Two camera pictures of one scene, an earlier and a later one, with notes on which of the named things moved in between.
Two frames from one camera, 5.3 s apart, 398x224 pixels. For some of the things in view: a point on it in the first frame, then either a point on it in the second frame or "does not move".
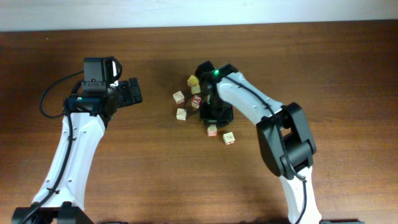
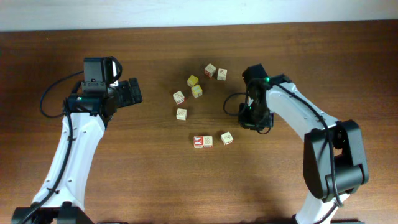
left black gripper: [127, 98] does not move
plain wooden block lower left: [181, 114] does not move
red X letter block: [196, 101] to [198, 142]
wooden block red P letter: [229, 138] does not move
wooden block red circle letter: [212, 130] to [208, 141]
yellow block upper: [193, 80] does not move
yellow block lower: [196, 89] does not move
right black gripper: [216, 112] to [254, 123]
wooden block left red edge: [178, 97] does not move
